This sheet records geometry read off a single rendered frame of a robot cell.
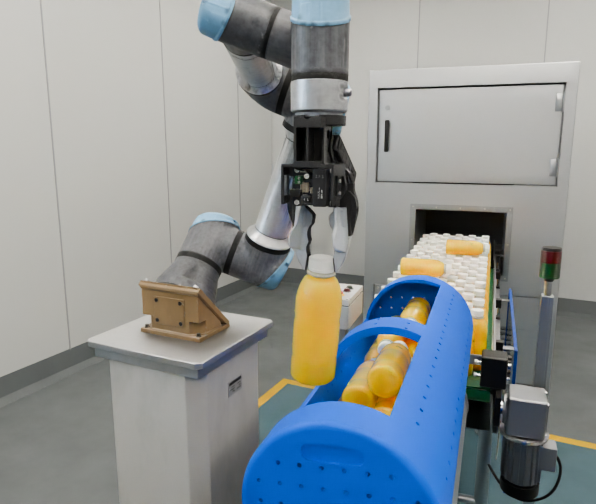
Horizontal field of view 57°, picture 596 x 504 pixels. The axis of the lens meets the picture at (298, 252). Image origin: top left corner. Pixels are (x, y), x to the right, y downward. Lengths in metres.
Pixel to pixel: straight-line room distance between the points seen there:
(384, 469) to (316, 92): 0.48
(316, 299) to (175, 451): 0.65
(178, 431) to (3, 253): 2.72
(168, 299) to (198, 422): 0.28
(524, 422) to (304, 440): 1.12
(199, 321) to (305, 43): 0.73
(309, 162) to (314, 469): 0.40
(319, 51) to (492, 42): 5.04
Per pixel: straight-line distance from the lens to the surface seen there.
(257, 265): 1.33
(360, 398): 1.11
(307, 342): 0.79
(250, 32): 0.84
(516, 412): 1.79
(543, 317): 1.98
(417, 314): 1.42
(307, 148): 0.70
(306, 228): 0.77
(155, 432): 1.33
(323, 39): 0.72
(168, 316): 1.30
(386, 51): 5.95
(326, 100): 0.71
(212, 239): 1.34
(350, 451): 0.76
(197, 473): 1.32
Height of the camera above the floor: 1.59
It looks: 11 degrees down
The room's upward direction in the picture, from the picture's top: straight up
